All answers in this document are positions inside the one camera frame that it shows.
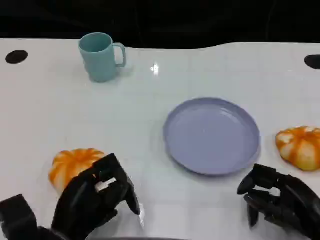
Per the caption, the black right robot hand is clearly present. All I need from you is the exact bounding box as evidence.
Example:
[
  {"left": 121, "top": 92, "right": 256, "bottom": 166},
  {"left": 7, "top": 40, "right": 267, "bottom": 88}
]
[{"left": 236, "top": 163, "right": 320, "bottom": 240}]

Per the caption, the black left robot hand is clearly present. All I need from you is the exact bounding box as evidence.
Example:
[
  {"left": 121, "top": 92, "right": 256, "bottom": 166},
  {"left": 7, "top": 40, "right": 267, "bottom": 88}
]
[{"left": 51, "top": 152, "right": 142, "bottom": 240}]

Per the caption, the orange and white bread roll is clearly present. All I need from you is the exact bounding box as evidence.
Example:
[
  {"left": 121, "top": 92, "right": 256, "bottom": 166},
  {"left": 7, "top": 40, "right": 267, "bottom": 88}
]
[
  {"left": 48, "top": 148, "right": 107, "bottom": 191},
  {"left": 275, "top": 125, "right": 320, "bottom": 172}
]

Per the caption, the lilac plate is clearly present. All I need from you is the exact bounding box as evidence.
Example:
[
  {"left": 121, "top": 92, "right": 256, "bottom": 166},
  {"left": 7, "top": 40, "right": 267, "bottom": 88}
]
[{"left": 163, "top": 97, "right": 262, "bottom": 177}]

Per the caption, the pale green mug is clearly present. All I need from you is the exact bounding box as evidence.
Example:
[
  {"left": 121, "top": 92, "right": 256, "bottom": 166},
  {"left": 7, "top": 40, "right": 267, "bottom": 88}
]
[{"left": 78, "top": 32, "right": 127, "bottom": 83}]

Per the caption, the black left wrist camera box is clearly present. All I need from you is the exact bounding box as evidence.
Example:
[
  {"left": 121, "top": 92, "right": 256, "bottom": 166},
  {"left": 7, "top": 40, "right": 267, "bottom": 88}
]
[{"left": 0, "top": 194, "right": 39, "bottom": 240}]

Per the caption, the black table cable grommet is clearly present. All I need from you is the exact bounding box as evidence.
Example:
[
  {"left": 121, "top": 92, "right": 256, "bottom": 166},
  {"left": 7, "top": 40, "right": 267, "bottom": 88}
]
[
  {"left": 5, "top": 49, "right": 29, "bottom": 65},
  {"left": 304, "top": 54, "right": 320, "bottom": 70}
]

